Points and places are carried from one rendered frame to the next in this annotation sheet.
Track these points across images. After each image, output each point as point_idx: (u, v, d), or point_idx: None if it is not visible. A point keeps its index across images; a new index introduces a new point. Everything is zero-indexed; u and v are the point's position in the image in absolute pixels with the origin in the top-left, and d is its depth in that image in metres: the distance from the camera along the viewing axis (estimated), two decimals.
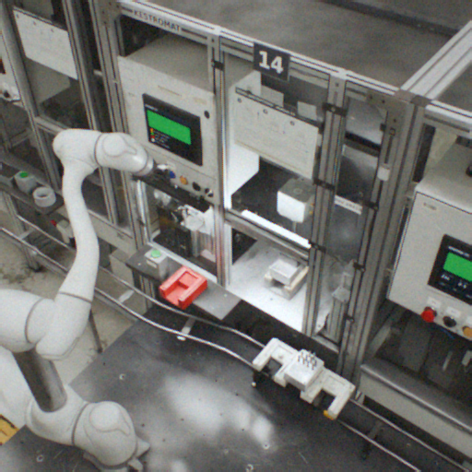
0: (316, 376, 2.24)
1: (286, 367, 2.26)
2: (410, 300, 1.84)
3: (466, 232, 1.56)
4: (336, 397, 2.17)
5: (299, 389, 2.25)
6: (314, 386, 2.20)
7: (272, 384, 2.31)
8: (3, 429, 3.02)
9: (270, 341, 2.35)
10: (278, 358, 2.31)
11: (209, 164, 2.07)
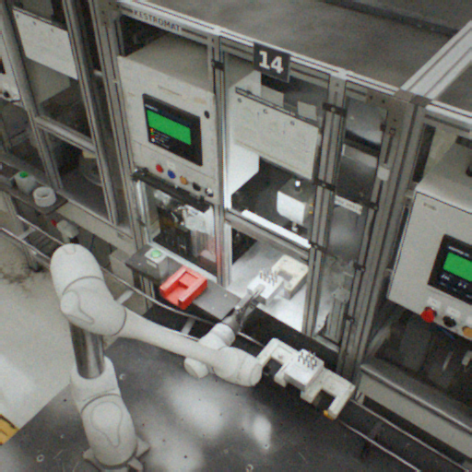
0: (316, 376, 2.24)
1: (286, 367, 2.26)
2: (410, 300, 1.84)
3: (466, 232, 1.56)
4: (336, 397, 2.17)
5: (299, 389, 2.25)
6: (314, 386, 2.20)
7: (272, 384, 2.31)
8: (3, 429, 3.02)
9: (270, 341, 2.35)
10: (278, 358, 2.31)
11: (209, 164, 2.07)
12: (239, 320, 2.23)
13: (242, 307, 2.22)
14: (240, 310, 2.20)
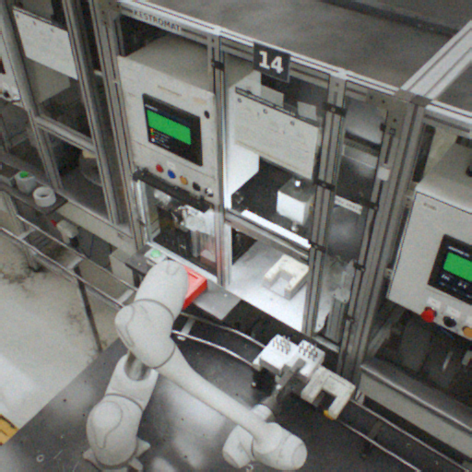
0: (316, 376, 2.24)
1: None
2: (410, 300, 1.84)
3: (466, 232, 1.56)
4: (336, 397, 2.17)
5: (299, 389, 2.25)
6: (314, 386, 2.20)
7: (272, 384, 2.31)
8: (3, 429, 3.02)
9: (270, 341, 2.35)
10: None
11: (209, 164, 2.07)
12: (279, 400, 2.06)
13: (284, 386, 2.05)
14: (281, 389, 2.04)
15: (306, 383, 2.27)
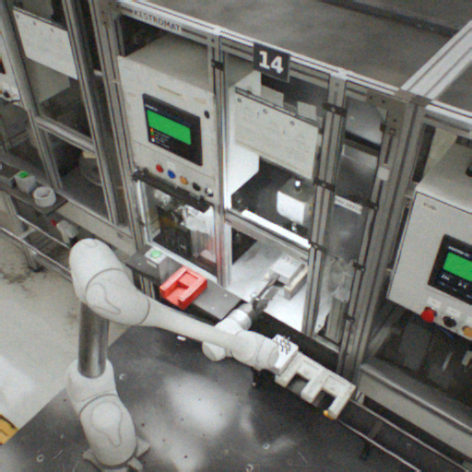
0: (316, 376, 2.24)
1: (286, 367, 2.26)
2: (410, 300, 1.84)
3: (466, 232, 1.56)
4: (336, 397, 2.17)
5: (299, 389, 2.25)
6: (314, 386, 2.20)
7: (272, 384, 2.31)
8: (3, 429, 3.02)
9: None
10: None
11: (209, 164, 2.07)
12: (254, 308, 2.29)
13: (258, 294, 2.28)
14: (255, 298, 2.27)
15: (306, 383, 2.27)
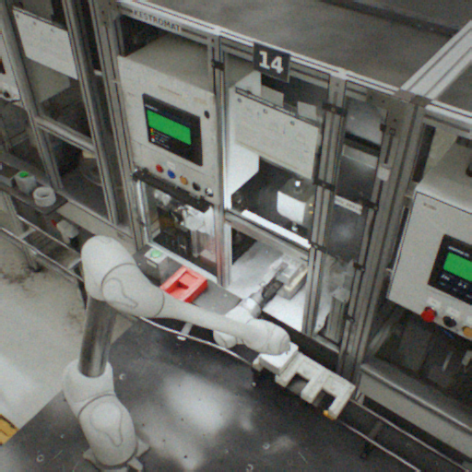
0: (316, 376, 2.24)
1: (286, 367, 2.26)
2: (410, 300, 1.84)
3: (466, 232, 1.56)
4: (336, 397, 2.17)
5: (299, 389, 2.25)
6: (314, 386, 2.20)
7: (272, 384, 2.31)
8: (3, 429, 3.02)
9: None
10: None
11: (209, 164, 2.07)
12: (264, 296, 2.34)
13: (267, 283, 2.32)
14: (265, 286, 2.31)
15: (306, 383, 2.27)
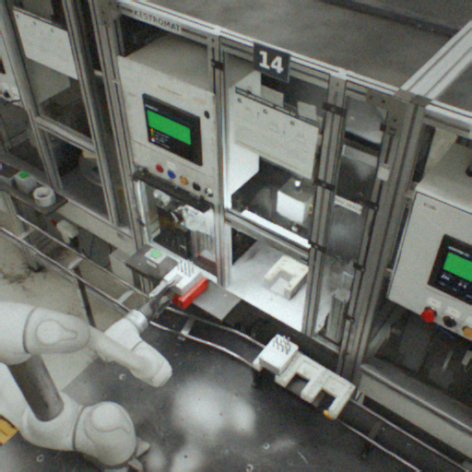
0: (316, 376, 2.24)
1: (286, 367, 2.26)
2: (410, 300, 1.84)
3: (466, 232, 1.56)
4: (336, 397, 2.17)
5: (299, 389, 2.25)
6: (314, 386, 2.20)
7: (272, 384, 2.31)
8: (3, 429, 3.02)
9: (270, 341, 2.35)
10: None
11: (209, 164, 2.07)
12: (153, 307, 2.31)
13: (157, 295, 2.30)
14: (154, 297, 2.29)
15: (306, 383, 2.27)
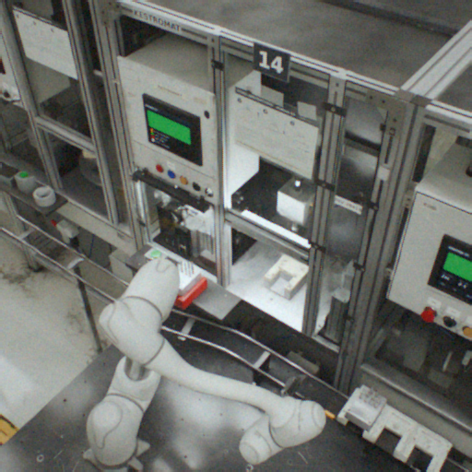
0: (408, 432, 2.08)
1: (374, 421, 2.10)
2: (410, 300, 1.84)
3: (466, 232, 1.56)
4: (433, 457, 2.02)
5: (389, 445, 2.09)
6: (408, 444, 2.04)
7: (358, 439, 2.15)
8: (3, 429, 3.02)
9: (354, 391, 2.19)
10: None
11: (209, 164, 2.07)
12: None
13: (289, 390, 2.04)
14: (287, 392, 2.02)
15: (396, 439, 2.11)
